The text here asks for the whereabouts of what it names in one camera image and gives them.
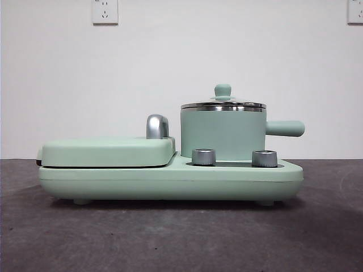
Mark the glass pot lid green knob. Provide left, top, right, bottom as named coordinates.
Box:
left=181, top=83, right=267, bottom=109

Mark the silver control knob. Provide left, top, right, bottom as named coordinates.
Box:
left=251, top=149, right=278, bottom=167
left=191, top=148, right=216, bottom=166

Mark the mint green breakfast machine base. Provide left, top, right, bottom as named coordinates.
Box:
left=38, top=151, right=304, bottom=205

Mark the mint green hinged griddle cover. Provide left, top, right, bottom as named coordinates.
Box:
left=36, top=135, right=176, bottom=168

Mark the chrome griddle cover handle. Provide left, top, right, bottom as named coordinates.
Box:
left=146, top=114, right=171, bottom=140

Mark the mint green handled steamer pot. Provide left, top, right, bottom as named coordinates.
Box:
left=180, top=106, right=306, bottom=160

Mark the white wall socket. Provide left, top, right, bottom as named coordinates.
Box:
left=92, top=0, right=119, bottom=26
left=347, top=0, right=363, bottom=24

